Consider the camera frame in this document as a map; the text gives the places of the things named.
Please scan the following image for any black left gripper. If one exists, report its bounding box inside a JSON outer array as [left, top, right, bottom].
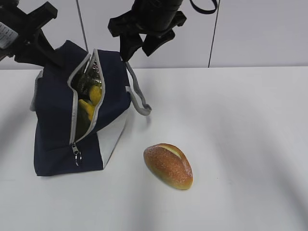
[[0, 1, 65, 67]]

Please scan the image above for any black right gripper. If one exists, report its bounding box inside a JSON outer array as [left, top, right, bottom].
[[108, 0, 187, 62]]

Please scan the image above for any yellow banana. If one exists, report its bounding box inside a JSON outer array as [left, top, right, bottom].
[[78, 85, 102, 121]]

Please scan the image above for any navy blue lunch bag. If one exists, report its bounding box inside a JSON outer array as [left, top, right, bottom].
[[30, 40, 152, 177]]

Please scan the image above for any brown bread roll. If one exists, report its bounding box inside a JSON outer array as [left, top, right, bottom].
[[143, 143, 193, 190]]

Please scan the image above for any black cable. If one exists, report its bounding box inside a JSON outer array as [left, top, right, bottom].
[[189, 0, 218, 14]]

